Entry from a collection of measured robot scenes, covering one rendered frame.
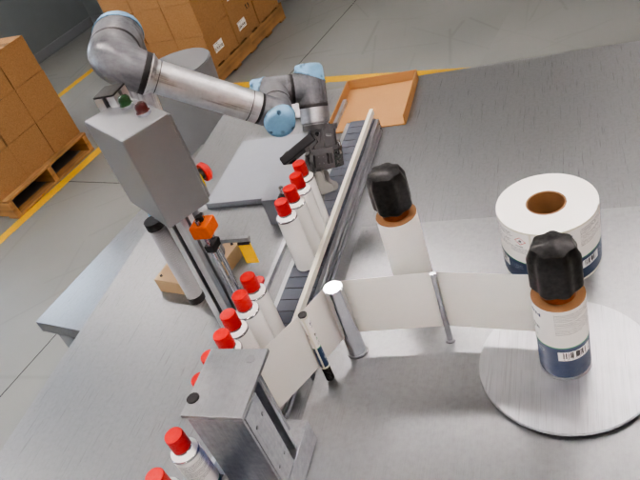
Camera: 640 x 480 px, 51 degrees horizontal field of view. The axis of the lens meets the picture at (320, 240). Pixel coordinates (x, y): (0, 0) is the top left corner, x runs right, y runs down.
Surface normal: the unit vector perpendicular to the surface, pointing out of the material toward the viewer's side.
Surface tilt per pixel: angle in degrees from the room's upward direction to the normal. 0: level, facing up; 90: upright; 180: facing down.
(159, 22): 90
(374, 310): 90
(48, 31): 90
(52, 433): 0
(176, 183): 90
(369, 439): 0
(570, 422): 0
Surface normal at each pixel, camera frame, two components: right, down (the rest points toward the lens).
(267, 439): 0.93, -0.07
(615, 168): -0.29, -0.75
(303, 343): 0.70, 0.26
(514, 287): -0.34, 0.66
